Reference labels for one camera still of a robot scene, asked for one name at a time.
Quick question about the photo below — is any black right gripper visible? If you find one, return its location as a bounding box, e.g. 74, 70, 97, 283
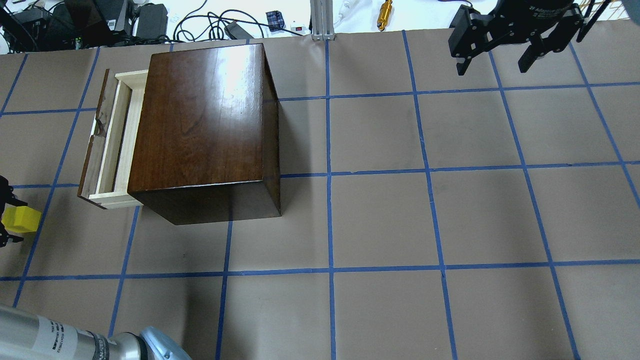
448, 0, 601, 76

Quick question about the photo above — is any yellow cube block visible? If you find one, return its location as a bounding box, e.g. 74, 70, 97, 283
1, 206, 42, 234

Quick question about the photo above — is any light wood drawer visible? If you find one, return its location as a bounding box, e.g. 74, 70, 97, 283
77, 69, 148, 210

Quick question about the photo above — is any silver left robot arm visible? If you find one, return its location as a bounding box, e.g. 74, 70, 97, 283
0, 177, 190, 360

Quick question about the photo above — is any dark wooden drawer cabinet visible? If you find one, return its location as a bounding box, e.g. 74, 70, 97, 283
126, 43, 282, 225

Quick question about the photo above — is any brass cylinder tool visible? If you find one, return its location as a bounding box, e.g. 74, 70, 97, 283
375, 0, 393, 32

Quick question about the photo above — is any black laptop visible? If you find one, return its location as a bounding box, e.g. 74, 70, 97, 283
43, 0, 135, 51

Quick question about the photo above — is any black power brick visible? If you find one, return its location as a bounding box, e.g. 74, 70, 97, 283
135, 3, 169, 39

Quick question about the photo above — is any aluminium frame post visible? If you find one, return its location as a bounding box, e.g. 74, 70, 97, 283
310, 0, 336, 42

